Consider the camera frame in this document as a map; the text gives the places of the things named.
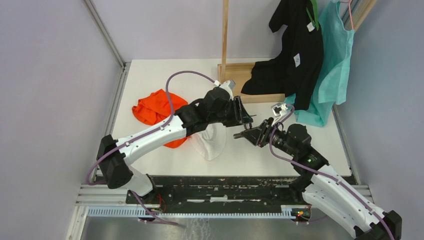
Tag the orange cloth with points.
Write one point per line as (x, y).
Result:
(156, 108)

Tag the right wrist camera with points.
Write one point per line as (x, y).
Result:
(279, 110)

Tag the teal garment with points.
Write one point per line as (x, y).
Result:
(331, 86)

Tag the wooden clothes rack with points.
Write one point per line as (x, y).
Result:
(239, 72)

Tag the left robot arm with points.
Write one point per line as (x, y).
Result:
(115, 156)

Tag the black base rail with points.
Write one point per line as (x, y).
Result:
(223, 194)

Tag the white bucket hat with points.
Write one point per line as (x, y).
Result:
(210, 143)

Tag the green hanger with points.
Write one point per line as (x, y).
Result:
(312, 13)

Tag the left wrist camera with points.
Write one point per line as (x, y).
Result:
(228, 86)

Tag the black t-shirt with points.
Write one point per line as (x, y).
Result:
(296, 69)

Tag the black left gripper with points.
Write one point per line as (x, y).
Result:
(240, 115)

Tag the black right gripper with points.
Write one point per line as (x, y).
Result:
(256, 135)

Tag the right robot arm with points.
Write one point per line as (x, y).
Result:
(322, 187)

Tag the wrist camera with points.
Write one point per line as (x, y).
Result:
(228, 86)
(279, 110)

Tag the aluminium frame rail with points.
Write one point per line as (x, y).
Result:
(121, 123)

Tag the pink hanger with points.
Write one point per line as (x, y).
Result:
(347, 17)

